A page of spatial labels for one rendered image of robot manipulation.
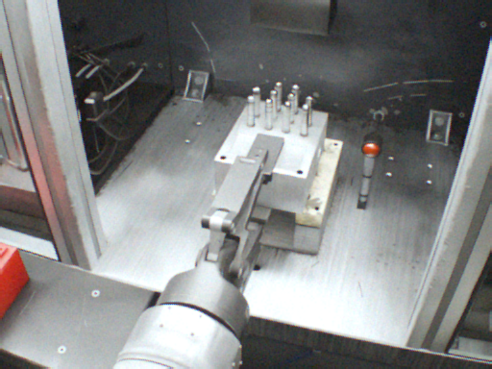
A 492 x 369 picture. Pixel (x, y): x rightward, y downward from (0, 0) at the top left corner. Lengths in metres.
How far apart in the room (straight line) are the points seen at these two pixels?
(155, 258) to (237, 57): 0.39
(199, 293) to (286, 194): 0.18
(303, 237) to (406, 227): 0.15
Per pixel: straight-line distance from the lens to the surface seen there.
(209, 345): 0.40
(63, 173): 0.57
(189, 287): 0.43
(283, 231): 0.69
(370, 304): 0.63
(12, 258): 0.65
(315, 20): 0.58
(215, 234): 0.44
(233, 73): 0.93
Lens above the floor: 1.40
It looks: 40 degrees down
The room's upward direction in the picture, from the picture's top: straight up
